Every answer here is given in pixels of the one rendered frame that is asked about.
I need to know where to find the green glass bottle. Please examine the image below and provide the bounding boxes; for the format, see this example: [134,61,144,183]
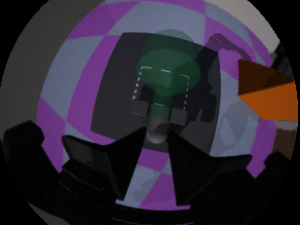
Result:
[135,29,201,144]

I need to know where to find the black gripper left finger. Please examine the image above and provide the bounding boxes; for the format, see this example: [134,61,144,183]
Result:
[60,128,146,202]

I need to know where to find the dark grey square mat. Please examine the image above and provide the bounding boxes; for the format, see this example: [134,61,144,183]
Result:
[91,32,221,155]

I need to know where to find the grey posts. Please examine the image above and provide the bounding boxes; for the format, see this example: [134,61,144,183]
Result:
[131,99,187,125]

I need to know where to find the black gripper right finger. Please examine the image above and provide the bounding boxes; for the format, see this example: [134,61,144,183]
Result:
[167,131,252,206]

